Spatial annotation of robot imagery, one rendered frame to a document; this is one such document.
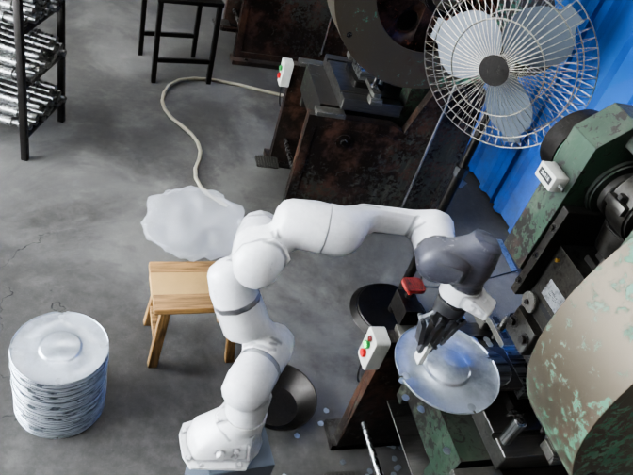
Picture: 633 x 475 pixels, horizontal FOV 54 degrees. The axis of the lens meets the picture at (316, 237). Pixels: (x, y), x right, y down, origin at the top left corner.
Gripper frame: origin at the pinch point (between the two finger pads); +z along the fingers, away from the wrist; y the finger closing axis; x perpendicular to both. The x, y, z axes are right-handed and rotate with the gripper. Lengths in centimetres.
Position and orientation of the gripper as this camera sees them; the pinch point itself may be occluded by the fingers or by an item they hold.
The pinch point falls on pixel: (422, 352)
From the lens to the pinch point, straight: 162.7
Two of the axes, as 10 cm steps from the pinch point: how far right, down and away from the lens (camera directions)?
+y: -9.4, -0.6, -3.3
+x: 2.0, 6.7, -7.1
